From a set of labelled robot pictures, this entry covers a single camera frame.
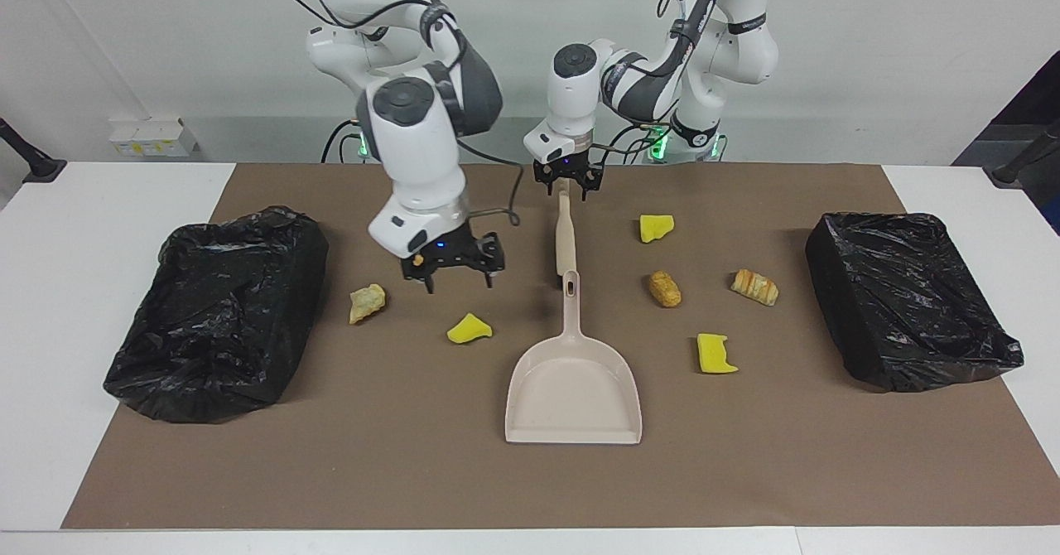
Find black bag lined bin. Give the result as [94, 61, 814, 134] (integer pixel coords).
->
[103, 205, 330, 424]
[805, 211, 1025, 393]

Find white wall socket box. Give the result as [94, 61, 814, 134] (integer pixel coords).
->
[108, 118, 200, 158]

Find brown oval bread roll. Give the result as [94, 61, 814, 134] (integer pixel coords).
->
[648, 270, 683, 309]

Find pale torn bread piece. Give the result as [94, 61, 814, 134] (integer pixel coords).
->
[348, 283, 388, 326]

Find black stand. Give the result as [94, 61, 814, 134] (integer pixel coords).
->
[0, 116, 68, 185]
[991, 118, 1060, 188]

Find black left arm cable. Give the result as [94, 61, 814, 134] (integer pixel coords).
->
[592, 0, 721, 158]

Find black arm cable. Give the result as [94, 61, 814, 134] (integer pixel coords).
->
[592, 0, 721, 158]
[273, 0, 524, 226]

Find brown table mat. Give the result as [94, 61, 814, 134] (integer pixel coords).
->
[60, 162, 1060, 531]

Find beige plastic dustpan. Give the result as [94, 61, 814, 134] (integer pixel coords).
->
[504, 270, 643, 446]

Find black base cable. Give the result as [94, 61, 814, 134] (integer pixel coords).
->
[601, 123, 667, 165]
[320, 118, 367, 164]

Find beige hand brush black bristles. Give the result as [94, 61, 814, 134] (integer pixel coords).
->
[552, 181, 580, 289]

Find striped croissant bread roll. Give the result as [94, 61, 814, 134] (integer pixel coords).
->
[730, 268, 780, 307]

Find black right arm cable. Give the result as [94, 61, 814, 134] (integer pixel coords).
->
[273, 0, 524, 226]

